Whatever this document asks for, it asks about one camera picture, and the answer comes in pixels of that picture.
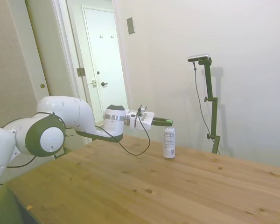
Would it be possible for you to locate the white closed door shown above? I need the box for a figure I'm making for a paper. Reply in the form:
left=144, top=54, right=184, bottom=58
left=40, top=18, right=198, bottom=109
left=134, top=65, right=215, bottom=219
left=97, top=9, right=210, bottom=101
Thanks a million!
left=81, top=6, right=129, bottom=124

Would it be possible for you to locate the grey wall panel box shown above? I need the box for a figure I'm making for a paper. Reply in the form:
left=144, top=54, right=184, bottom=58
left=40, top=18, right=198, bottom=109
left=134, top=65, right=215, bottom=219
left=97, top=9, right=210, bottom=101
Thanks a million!
left=126, top=16, right=136, bottom=35

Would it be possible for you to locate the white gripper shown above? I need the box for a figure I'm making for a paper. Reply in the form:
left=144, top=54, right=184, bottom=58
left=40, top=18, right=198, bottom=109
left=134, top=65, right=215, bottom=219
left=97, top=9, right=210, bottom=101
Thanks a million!
left=134, top=111, right=170, bottom=132

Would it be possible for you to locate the white bottle with green cap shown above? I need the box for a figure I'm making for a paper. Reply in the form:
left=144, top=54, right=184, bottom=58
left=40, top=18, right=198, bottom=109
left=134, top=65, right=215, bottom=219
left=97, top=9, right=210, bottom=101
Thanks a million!
left=162, top=119, right=176, bottom=160

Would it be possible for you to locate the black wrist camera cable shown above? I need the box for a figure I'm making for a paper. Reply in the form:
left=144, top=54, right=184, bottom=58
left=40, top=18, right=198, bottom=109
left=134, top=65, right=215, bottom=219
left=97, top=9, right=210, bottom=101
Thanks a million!
left=94, top=105, right=151, bottom=156

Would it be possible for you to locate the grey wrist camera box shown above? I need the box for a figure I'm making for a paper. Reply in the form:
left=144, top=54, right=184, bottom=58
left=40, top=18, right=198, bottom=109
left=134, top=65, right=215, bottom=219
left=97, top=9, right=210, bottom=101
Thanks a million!
left=137, top=105, right=148, bottom=122

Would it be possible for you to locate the grey exterior camera bar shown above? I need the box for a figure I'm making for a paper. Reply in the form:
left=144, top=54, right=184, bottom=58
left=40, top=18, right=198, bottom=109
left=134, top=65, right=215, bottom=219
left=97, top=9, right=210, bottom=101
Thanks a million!
left=187, top=53, right=210, bottom=63

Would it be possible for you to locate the cream open door panel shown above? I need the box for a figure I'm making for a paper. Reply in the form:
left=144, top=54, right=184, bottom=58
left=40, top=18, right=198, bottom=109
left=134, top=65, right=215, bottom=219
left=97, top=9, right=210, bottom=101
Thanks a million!
left=25, top=0, right=72, bottom=160

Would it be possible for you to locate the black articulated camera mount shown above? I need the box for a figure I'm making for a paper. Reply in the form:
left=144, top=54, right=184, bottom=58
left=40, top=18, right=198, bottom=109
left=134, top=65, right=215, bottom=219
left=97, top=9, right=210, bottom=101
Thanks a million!
left=197, top=57, right=221, bottom=154

